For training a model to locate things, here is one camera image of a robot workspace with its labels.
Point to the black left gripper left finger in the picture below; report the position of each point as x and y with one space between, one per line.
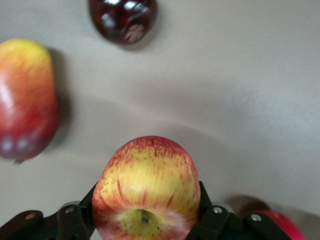
70 225

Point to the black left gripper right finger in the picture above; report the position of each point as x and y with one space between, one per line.
215 225

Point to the dark purple mangosteen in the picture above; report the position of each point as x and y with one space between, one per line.
117 22

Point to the red pomegranate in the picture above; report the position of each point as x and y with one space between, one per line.
287 225

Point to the red yellow apple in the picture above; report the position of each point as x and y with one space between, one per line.
147 185

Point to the red yellow mango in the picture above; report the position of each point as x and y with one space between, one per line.
25 100

